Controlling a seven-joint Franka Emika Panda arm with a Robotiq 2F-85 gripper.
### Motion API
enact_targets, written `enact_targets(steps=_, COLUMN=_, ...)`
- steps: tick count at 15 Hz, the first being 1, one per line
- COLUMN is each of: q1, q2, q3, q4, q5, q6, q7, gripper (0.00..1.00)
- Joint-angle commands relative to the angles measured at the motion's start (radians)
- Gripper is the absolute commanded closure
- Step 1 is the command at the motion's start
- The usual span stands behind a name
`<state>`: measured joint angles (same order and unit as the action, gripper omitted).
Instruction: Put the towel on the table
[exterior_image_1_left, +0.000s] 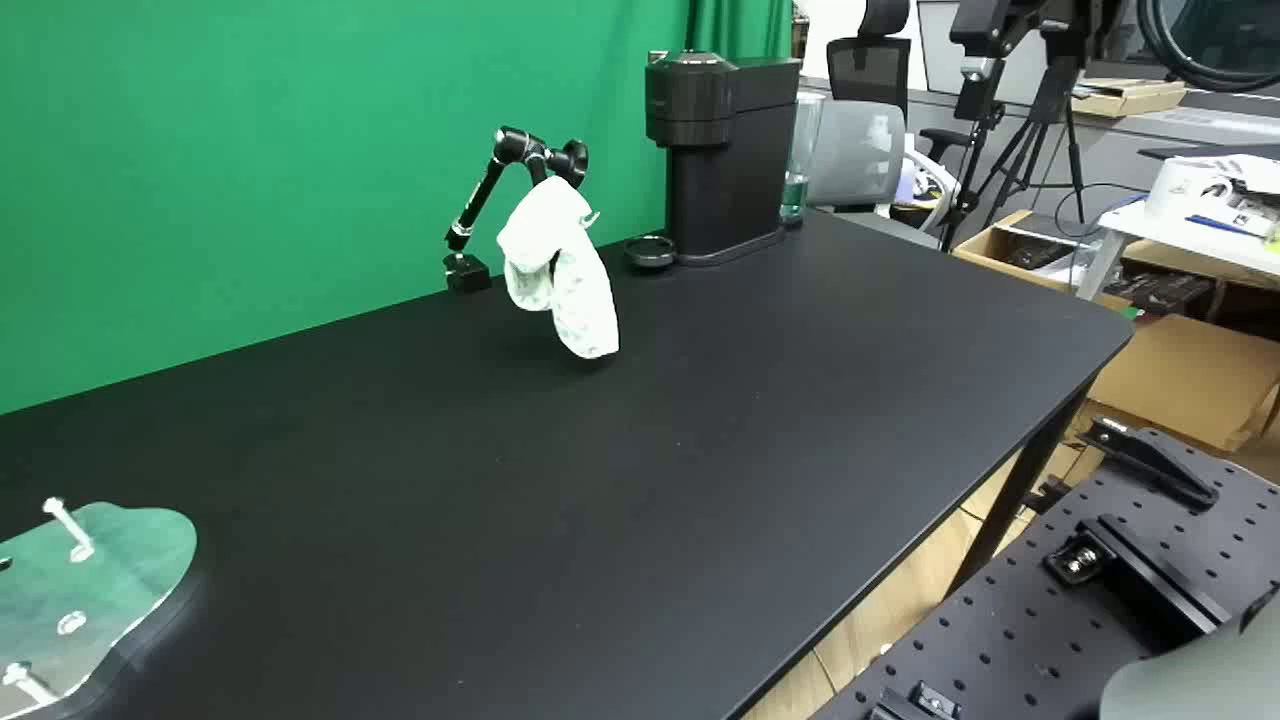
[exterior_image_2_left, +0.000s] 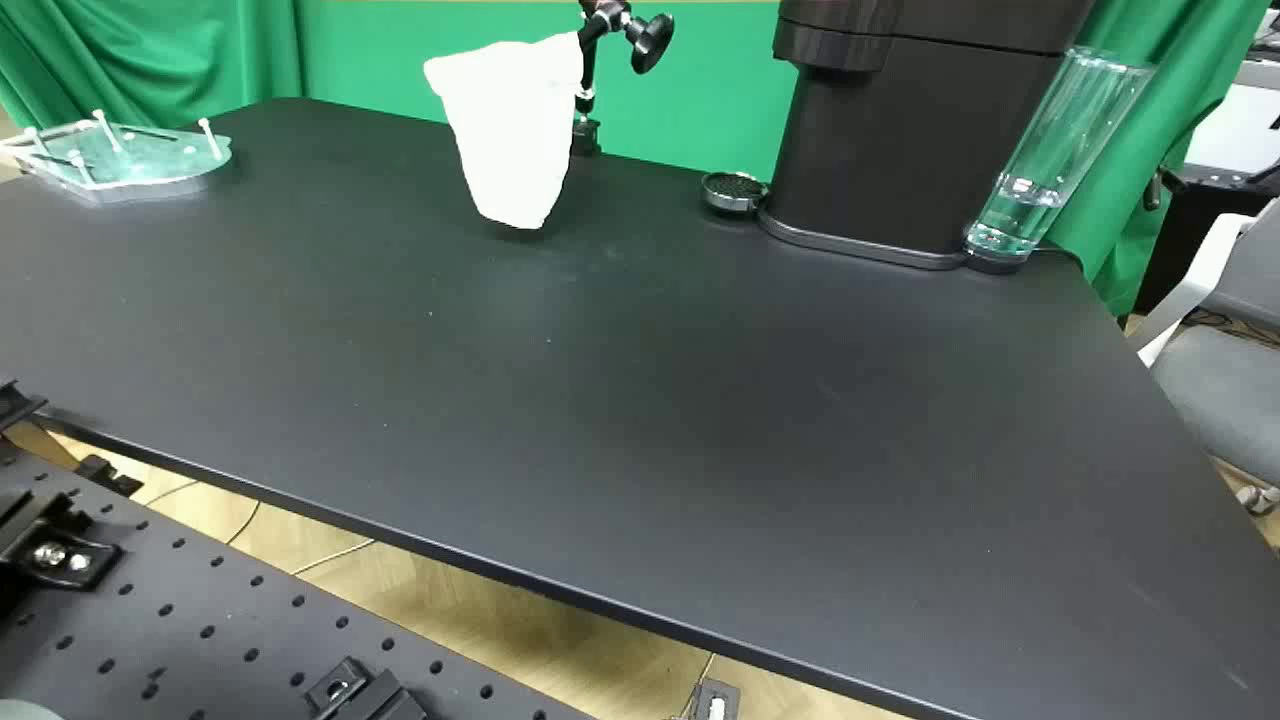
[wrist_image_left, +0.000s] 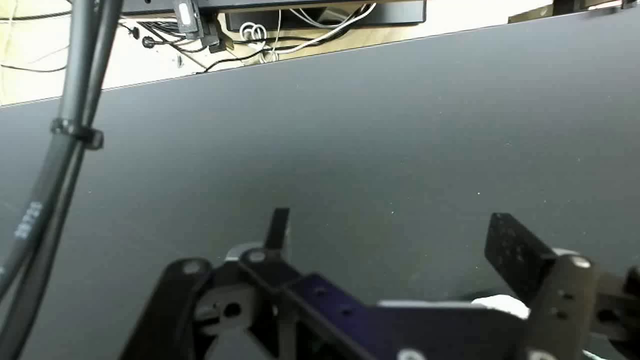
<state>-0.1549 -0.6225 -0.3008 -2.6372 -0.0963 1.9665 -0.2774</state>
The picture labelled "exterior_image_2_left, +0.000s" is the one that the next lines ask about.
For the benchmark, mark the small black round lid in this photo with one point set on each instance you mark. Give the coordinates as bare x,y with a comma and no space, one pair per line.
732,192

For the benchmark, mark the grey office chair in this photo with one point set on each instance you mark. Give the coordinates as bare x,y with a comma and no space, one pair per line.
1220,363

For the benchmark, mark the white green-patterned towel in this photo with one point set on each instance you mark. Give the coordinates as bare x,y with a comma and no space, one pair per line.
511,108

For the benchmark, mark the clear acrylic tray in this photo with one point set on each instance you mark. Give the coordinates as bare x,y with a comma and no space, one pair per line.
119,159

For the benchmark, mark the green backdrop curtain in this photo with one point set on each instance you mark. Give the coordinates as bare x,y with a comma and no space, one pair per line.
714,100

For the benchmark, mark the clear plastic water tank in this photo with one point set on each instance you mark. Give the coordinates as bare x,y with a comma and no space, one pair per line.
1080,108

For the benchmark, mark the black coffee machine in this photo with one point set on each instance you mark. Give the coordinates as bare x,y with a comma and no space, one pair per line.
901,119

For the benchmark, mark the black perforated mounting board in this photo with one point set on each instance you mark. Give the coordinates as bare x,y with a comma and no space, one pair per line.
123,614

